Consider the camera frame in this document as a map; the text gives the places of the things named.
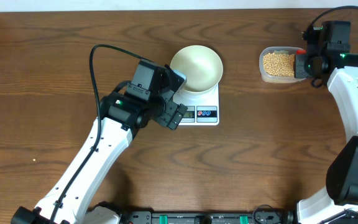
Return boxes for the red measuring scoop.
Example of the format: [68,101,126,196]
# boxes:
[296,49,306,55]

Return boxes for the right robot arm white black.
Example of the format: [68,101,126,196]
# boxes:
[294,21,358,223]

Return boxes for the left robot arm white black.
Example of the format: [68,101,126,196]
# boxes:
[11,60,187,224]

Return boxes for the white digital kitchen scale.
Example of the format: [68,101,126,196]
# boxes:
[173,85,220,126]

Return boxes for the cream bowl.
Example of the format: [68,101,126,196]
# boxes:
[170,45,224,93]

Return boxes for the soybeans in container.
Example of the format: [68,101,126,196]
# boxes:
[262,52,295,77]

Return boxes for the clear plastic container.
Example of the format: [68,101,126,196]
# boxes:
[259,47,306,84]

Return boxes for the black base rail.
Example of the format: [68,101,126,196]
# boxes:
[85,202,358,224]

